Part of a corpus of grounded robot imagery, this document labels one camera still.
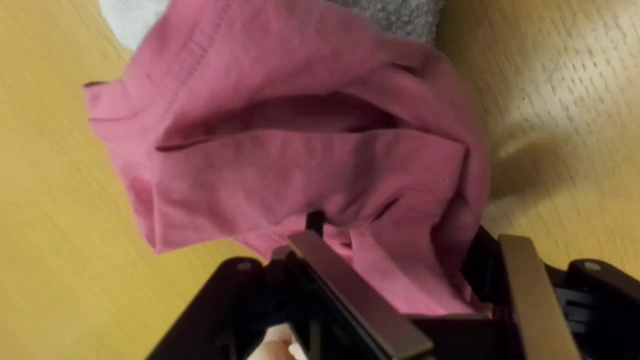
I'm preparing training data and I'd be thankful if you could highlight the pink shirt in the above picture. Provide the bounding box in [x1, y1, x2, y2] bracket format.
[82, 0, 493, 318]

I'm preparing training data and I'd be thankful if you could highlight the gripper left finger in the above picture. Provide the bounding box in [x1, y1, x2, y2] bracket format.
[145, 211, 435, 360]

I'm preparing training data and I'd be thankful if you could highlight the white cloth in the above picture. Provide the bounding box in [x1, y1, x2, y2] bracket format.
[98, 0, 173, 53]

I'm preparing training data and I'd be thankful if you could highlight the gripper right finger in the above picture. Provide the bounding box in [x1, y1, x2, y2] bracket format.
[462, 226, 640, 360]

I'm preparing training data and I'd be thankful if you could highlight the grey towel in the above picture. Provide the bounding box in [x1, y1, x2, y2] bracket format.
[327, 0, 446, 47]

